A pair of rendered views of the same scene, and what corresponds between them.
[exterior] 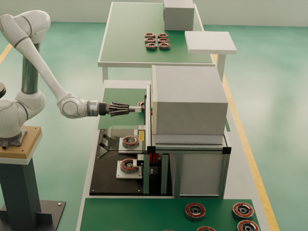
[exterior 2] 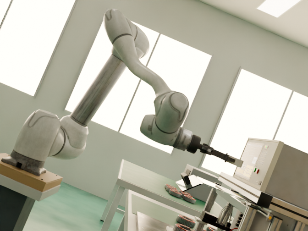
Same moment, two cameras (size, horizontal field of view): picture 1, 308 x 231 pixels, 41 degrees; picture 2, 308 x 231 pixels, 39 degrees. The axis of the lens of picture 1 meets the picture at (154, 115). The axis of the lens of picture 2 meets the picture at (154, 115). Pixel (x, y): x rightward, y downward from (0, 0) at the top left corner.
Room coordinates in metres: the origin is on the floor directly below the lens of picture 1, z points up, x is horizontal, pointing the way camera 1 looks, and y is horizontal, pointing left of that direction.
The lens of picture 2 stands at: (0.18, 0.50, 1.15)
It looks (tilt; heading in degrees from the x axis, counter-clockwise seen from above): 2 degrees up; 0
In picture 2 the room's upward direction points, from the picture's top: 23 degrees clockwise
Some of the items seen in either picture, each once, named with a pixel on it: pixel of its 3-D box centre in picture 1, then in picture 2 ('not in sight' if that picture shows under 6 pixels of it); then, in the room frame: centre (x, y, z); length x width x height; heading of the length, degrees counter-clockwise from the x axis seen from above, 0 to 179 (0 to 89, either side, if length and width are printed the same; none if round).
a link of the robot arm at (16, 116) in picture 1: (7, 116); (40, 134); (2.19, 0.94, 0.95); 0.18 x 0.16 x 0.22; 151
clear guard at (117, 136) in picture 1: (129, 141); (220, 195); (1.85, 0.13, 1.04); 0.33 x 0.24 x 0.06; 92
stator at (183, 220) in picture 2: (144, 106); (186, 221); (2.68, 0.07, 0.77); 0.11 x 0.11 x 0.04
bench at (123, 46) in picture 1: (154, 58); (157, 223); (4.42, 0.02, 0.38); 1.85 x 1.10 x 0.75; 2
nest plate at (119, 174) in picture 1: (129, 169); not in sight; (1.92, 0.14, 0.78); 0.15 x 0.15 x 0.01; 2
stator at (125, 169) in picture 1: (129, 166); not in sight; (1.92, 0.14, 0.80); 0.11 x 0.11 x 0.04
